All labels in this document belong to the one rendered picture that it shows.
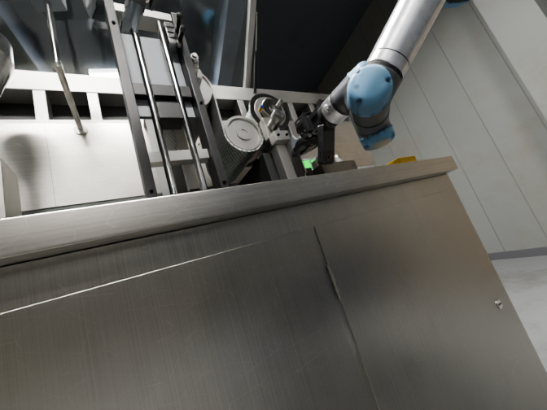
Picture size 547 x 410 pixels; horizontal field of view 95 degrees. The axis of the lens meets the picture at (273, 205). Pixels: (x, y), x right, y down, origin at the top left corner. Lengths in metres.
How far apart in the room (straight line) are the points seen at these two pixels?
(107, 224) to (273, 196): 0.21
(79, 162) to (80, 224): 0.74
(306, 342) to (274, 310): 0.07
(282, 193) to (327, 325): 0.21
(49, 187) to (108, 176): 0.16
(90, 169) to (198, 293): 0.78
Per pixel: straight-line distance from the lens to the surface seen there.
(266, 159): 0.78
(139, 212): 0.33
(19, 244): 0.34
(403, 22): 0.58
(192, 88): 0.67
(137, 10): 0.52
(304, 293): 0.41
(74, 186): 1.03
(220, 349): 0.36
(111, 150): 1.08
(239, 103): 1.35
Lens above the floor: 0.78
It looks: 12 degrees up
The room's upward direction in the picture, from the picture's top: 18 degrees counter-clockwise
